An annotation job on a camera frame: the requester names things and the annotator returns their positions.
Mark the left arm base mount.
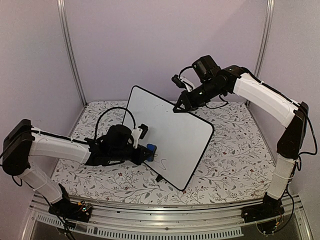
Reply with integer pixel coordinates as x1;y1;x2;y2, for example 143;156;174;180
48;199;93;223

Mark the aluminium corner post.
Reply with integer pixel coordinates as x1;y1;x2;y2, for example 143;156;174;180
57;0;88;107
246;0;275;106

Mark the floral patterned table mat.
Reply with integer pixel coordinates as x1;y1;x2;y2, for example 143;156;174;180
47;100;286;205

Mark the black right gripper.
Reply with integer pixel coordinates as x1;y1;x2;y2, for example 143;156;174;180
172;80;224;114

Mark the blue whiteboard eraser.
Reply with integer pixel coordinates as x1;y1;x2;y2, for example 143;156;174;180
146;143;157;162

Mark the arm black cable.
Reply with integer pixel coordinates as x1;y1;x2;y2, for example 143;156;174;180
176;65;230;108
94;106;138;142

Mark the right aluminium corner post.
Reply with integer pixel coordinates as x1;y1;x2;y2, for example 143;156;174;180
246;0;275;106

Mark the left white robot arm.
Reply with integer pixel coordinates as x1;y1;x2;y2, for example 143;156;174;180
1;119;156;217

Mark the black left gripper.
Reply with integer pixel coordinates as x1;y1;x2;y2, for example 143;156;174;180
110;145;153;166

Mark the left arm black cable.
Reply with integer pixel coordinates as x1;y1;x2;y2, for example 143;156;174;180
94;106;138;142

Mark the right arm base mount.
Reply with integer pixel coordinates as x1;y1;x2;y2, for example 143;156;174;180
241;194;285;223

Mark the small black-framed whiteboard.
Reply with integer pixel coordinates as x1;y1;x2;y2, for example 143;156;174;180
123;85;215;191

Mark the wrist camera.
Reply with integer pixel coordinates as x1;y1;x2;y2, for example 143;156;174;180
138;123;149;140
171;74;186;89

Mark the left aluminium corner post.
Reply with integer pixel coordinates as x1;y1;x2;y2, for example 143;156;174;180
57;0;88;107

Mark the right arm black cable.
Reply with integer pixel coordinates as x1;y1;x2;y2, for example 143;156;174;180
176;65;230;108

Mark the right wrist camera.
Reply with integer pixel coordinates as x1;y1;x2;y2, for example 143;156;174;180
171;74;186;89

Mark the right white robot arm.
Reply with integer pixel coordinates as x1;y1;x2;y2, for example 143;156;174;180
171;55;309;218

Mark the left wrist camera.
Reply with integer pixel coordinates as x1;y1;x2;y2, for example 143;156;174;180
138;123;149;140

